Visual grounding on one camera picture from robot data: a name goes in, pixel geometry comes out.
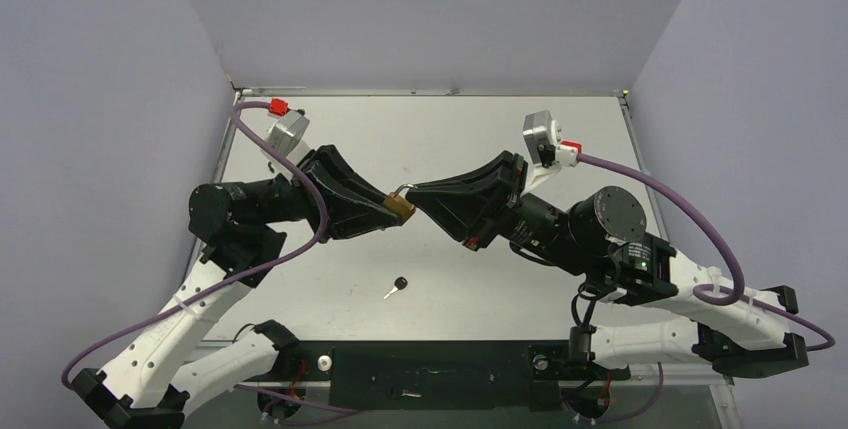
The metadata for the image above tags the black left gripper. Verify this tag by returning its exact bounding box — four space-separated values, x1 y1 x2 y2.
252 145 405 244

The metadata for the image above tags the small brass padlock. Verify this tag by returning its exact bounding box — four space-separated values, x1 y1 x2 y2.
382 183 416 226

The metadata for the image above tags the black-headed key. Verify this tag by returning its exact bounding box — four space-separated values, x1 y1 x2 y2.
383 276 408 300

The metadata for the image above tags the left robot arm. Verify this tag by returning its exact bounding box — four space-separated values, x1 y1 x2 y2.
71 145 409 428

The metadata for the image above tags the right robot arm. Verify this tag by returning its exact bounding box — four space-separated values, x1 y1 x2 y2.
406 144 809 379

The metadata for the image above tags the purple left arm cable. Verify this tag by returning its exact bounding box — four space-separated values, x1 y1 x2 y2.
60 101 331 390

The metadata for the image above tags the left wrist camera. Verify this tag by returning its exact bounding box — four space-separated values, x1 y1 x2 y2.
264 98 310 171

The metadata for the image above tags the aluminium table edge rail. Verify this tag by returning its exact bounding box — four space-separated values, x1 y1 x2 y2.
234 86 630 98

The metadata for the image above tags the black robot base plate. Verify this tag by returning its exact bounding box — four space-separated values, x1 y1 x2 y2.
255 340 631 410

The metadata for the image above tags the key on base plate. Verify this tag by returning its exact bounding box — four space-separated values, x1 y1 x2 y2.
389 386 422 399

